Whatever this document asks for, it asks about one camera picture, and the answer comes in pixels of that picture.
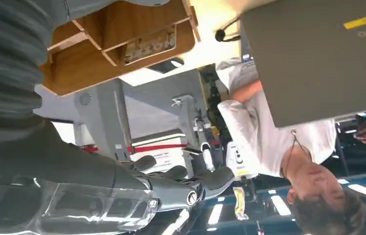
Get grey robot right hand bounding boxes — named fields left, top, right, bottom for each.
left=0, top=119, right=236, bottom=235

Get grey laptop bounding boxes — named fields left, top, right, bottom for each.
left=239, top=0, right=366, bottom=128

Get red barrier belt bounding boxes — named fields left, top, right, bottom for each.
left=82, top=143, right=188, bottom=154

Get grey standing sign panel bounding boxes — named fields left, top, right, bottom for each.
left=72, top=69, right=210, bottom=161

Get black smartphone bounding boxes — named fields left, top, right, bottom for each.
left=146, top=57, right=185, bottom=74

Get black laptop plug cable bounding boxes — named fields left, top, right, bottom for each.
left=214, top=18, right=242, bottom=43

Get wooden compartment card box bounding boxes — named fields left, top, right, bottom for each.
left=40, top=0, right=202, bottom=97

